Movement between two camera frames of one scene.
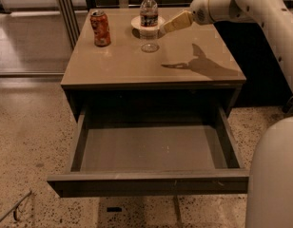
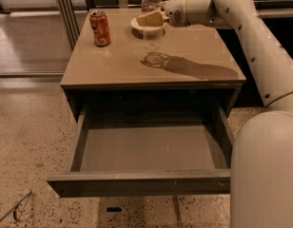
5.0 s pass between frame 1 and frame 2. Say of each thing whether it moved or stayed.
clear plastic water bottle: moved
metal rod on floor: stayed
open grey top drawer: stayed
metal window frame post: stayed
